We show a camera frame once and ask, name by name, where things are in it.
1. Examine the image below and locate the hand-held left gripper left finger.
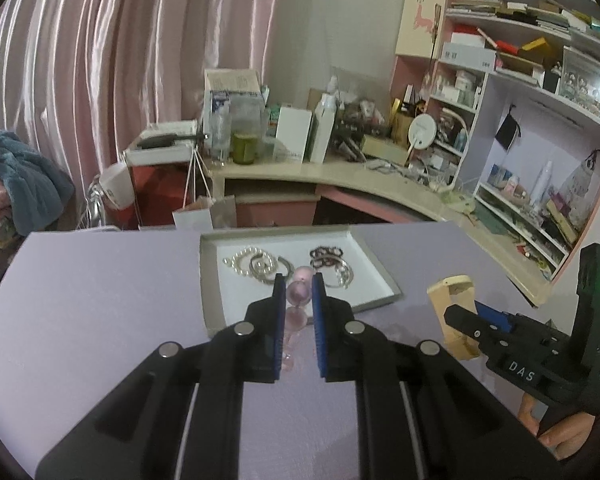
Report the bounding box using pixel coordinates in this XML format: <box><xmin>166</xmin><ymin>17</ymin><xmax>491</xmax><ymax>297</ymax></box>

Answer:
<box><xmin>35</xmin><ymin>272</ymin><xmax>287</xmax><ymax>480</ymax></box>

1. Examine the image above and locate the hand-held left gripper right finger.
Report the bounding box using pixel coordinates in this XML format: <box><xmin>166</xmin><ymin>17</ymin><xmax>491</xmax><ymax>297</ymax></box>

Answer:
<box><xmin>311</xmin><ymin>272</ymin><xmax>563</xmax><ymax>480</ymax></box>

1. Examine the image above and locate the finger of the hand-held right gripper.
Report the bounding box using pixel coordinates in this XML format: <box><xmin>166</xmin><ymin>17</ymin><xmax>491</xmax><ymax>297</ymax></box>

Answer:
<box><xmin>475</xmin><ymin>301</ymin><xmax>519</xmax><ymax>334</ymax></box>
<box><xmin>443</xmin><ymin>304</ymin><xmax>502</xmax><ymax>356</ymax></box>

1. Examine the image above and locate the pink bead bracelet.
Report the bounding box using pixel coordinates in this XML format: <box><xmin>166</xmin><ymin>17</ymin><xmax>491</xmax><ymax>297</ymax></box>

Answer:
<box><xmin>280</xmin><ymin>266</ymin><xmax>316</xmax><ymax>373</ymax></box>

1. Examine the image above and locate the wooden bracelet stand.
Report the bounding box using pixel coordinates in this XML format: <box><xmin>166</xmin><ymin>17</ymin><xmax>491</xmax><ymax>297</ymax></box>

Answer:
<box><xmin>426</xmin><ymin>275</ymin><xmax>481</xmax><ymax>361</ymax></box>

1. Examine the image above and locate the metal cuff bracelet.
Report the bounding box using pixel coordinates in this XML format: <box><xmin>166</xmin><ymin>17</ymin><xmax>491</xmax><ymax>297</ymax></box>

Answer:
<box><xmin>250</xmin><ymin>255</ymin><xmax>295</xmax><ymax>286</ymax></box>

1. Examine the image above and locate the thin silver bangle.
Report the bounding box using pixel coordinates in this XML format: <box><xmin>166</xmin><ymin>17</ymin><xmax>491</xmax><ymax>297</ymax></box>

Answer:
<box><xmin>320</xmin><ymin>257</ymin><xmax>355</xmax><ymax>290</ymax></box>

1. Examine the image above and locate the grey shallow tray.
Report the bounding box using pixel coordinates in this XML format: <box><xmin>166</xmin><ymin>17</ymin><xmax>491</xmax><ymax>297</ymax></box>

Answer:
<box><xmin>199</xmin><ymin>225</ymin><xmax>402</xmax><ymax>338</ymax></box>

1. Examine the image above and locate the person's right hand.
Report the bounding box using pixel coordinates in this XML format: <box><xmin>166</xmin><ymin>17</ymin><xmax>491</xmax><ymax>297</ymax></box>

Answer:
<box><xmin>517</xmin><ymin>392</ymin><xmax>600</xmax><ymax>461</ymax></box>

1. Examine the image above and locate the green hand fan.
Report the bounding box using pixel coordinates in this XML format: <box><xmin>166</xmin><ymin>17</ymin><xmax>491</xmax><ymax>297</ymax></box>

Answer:
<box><xmin>440</xmin><ymin>192</ymin><xmax>476</xmax><ymax>213</ymax></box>

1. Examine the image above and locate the white paper bag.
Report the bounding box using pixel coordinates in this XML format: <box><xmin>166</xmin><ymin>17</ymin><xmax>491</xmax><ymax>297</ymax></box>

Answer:
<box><xmin>172</xmin><ymin>150</ymin><xmax>238</xmax><ymax>231</ymax></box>

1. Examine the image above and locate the cream curved desk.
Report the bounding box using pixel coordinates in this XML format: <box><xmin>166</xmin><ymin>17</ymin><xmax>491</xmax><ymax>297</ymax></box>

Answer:
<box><xmin>205</xmin><ymin>152</ymin><xmax>556</xmax><ymax>306</ymax></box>

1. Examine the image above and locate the green glass jar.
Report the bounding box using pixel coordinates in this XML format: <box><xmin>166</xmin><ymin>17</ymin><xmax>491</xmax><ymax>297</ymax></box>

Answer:
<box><xmin>231</xmin><ymin>131</ymin><xmax>258</xmax><ymax>165</ymax></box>

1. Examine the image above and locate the tall white box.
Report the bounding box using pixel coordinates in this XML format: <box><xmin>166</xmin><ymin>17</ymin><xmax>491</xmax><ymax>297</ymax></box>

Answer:
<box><xmin>276</xmin><ymin>107</ymin><xmax>313</xmax><ymax>163</ymax></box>

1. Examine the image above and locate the clear plastic bottle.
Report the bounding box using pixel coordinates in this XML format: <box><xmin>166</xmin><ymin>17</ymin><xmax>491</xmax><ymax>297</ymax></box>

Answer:
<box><xmin>211</xmin><ymin>105</ymin><xmax>231</xmax><ymax>167</ymax></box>

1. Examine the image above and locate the round white mirror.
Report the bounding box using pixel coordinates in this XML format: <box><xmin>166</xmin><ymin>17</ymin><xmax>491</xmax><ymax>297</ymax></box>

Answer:
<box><xmin>407</xmin><ymin>113</ymin><xmax>438</xmax><ymax>166</ymax></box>

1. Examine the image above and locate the flat white box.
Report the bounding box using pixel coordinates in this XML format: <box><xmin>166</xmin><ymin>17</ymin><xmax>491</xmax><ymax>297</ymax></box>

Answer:
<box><xmin>125</xmin><ymin>120</ymin><xmax>203</xmax><ymax>166</ymax></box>

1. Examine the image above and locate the round white appliance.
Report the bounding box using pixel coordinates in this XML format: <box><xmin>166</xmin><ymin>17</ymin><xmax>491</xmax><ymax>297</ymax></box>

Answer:
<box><xmin>97</xmin><ymin>162</ymin><xmax>133</xmax><ymax>211</ymax></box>

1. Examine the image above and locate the clear cosmetics organizer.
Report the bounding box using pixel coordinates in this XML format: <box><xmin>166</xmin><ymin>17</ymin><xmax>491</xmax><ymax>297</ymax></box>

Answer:
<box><xmin>330</xmin><ymin>67</ymin><xmax>386</xmax><ymax>161</ymax></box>

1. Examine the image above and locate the gold box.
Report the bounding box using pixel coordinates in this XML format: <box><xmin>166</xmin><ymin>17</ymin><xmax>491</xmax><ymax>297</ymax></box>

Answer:
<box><xmin>390</xmin><ymin>99</ymin><xmax>416</xmax><ymax>136</ymax></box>

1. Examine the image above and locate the pink and white shelf unit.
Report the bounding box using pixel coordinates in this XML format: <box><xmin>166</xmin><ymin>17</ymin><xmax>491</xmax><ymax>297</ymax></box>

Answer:
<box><xmin>395</xmin><ymin>0</ymin><xmax>600</xmax><ymax>306</ymax></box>

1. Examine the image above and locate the white printed carton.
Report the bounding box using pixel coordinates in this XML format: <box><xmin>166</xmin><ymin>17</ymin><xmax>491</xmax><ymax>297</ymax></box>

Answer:
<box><xmin>203</xmin><ymin>69</ymin><xmax>263</xmax><ymax>161</ymax></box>

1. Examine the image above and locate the blue fleece blanket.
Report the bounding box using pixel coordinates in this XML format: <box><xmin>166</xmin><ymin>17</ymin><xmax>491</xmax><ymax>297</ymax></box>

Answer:
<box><xmin>0</xmin><ymin>120</ymin><xmax>76</xmax><ymax>236</ymax></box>

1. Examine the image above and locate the row of books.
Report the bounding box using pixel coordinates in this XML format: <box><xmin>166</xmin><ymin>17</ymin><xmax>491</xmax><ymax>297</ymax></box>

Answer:
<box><xmin>450</xmin><ymin>0</ymin><xmax>600</xmax><ymax>46</ymax></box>

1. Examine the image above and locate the pink curtain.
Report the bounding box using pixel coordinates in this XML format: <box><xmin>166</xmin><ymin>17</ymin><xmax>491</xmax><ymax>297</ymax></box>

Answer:
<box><xmin>0</xmin><ymin>0</ymin><xmax>283</xmax><ymax>186</ymax></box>

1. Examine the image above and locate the white pearl bracelet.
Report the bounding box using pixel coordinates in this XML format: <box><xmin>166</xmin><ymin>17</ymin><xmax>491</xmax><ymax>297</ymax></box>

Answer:
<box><xmin>223</xmin><ymin>246</ymin><xmax>281</xmax><ymax>281</ymax></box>

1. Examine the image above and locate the dark red bead bracelet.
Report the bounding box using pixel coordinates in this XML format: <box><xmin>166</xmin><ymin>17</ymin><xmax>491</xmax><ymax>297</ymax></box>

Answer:
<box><xmin>308</xmin><ymin>245</ymin><xmax>345</xmax><ymax>268</ymax></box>

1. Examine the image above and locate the black drawstring pouch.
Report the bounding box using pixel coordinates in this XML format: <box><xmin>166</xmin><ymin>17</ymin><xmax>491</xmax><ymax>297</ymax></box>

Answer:
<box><xmin>495</xmin><ymin>105</ymin><xmax>522</xmax><ymax>151</ymax></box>

